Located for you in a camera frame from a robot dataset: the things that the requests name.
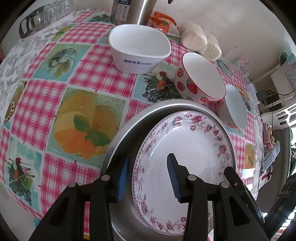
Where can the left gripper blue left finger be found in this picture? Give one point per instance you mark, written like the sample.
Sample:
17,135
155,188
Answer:
122,179

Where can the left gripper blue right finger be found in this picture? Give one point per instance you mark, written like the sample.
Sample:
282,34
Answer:
177,177

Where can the stainless steel round tray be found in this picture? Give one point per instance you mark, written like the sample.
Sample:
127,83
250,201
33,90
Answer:
126,222

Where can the floral round plate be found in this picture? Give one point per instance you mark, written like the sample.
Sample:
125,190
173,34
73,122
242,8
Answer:
182,147

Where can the strawberry pattern bowl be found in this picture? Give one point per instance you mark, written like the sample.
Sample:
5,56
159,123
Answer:
198,80

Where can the white MAX bowl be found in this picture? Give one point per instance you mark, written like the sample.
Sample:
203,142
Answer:
138,49

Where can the light blue bowl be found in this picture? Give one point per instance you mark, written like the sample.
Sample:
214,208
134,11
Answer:
231,110

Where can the smartphone on stand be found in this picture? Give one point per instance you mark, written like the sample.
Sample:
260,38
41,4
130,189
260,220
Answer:
271,156

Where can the colourful candy packet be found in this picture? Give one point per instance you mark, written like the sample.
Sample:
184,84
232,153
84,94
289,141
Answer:
267,135

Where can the white power strip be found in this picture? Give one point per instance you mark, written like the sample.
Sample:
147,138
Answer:
252,94

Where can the checkered patterned tablecloth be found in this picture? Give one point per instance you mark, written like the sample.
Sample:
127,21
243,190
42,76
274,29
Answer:
63,100

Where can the black charger plug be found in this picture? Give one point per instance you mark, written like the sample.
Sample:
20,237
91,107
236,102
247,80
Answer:
261,95

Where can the white lattice chair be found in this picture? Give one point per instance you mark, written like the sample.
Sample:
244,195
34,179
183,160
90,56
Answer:
282,118

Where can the clear glass mug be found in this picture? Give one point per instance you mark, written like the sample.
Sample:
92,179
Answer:
233,61

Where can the white side shelf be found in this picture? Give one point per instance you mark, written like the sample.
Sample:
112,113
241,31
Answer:
284,80

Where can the bag of white buns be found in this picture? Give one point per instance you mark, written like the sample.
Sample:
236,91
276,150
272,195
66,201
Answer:
194,38

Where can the orange snack packet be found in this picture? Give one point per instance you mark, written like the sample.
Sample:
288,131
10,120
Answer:
165,24

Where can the stainless steel thermos jug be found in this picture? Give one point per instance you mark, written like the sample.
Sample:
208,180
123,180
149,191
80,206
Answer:
132,11

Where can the glass cups tray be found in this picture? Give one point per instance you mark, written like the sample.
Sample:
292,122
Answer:
44,16

